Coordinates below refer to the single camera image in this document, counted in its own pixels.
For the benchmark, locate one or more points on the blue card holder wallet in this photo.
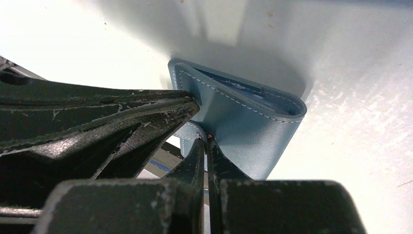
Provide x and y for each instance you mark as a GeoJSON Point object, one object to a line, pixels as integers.
{"type": "Point", "coordinates": [252, 123]}

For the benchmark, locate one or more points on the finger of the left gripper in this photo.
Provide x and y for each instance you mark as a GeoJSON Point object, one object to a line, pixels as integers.
{"type": "Point", "coordinates": [41, 148]}
{"type": "Point", "coordinates": [18, 93]}

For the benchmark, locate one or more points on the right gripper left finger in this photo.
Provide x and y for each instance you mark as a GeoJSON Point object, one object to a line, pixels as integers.
{"type": "Point", "coordinates": [170, 205]}

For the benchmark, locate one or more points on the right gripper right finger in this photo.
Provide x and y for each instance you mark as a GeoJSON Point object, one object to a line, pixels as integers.
{"type": "Point", "coordinates": [241, 205]}

